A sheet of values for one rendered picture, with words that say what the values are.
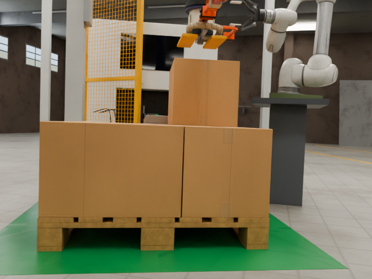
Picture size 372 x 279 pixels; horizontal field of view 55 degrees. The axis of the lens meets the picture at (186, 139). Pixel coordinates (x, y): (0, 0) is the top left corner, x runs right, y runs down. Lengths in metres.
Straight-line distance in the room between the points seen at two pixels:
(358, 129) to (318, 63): 10.67
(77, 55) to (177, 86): 1.61
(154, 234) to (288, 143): 1.35
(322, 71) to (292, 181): 0.79
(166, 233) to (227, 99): 0.95
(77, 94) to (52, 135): 1.97
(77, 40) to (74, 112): 0.67
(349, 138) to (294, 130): 10.56
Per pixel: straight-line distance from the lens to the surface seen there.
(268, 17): 2.34
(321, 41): 2.72
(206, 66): 2.17
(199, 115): 2.14
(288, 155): 2.61
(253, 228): 1.66
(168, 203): 1.56
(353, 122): 13.28
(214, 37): 2.36
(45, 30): 5.92
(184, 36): 2.33
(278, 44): 2.43
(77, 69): 3.53
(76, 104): 3.50
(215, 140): 1.55
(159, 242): 1.60
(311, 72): 2.65
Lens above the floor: 0.55
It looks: 3 degrees down
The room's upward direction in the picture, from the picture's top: 2 degrees clockwise
